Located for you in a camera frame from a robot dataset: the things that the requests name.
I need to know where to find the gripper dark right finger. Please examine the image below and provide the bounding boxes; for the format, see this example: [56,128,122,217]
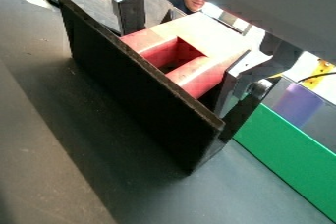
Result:
[214,32,303,118]

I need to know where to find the red square-circle object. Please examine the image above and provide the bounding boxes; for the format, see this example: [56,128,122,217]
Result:
[122,12,251,98]

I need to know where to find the black curved regrasp stand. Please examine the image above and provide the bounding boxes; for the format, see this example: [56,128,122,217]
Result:
[59,0,224,173]

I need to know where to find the green shape-sorter fixture block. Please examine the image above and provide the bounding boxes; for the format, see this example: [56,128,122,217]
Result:
[234,104,336,224]

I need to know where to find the person in background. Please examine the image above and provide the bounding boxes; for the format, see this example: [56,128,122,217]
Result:
[168,0,206,15]

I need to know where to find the purple cylinder peg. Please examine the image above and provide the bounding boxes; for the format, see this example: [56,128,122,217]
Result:
[274,84,323,128]

